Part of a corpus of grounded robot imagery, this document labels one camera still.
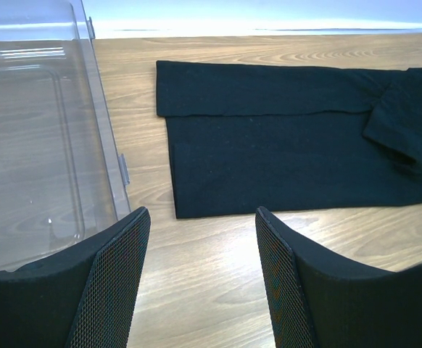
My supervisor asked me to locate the clear plastic storage bin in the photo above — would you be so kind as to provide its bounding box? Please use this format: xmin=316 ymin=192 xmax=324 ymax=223
xmin=0 ymin=1 xmax=131 ymax=271

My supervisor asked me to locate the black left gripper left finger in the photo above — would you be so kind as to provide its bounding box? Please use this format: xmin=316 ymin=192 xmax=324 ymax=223
xmin=0 ymin=207 xmax=151 ymax=347

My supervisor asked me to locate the black t shirt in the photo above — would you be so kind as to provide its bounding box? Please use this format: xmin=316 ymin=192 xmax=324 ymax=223
xmin=156 ymin=61 xmax=422 ymax=218

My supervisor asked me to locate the aluminium frame rail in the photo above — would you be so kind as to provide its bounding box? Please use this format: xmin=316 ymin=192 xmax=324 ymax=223
xmin=92 ymin=20 xmax=422 ymax=38

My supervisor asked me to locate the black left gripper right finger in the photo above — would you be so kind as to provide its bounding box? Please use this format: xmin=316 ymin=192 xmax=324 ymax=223
xmin=255 ymin=207 xmax=422 ymax=347

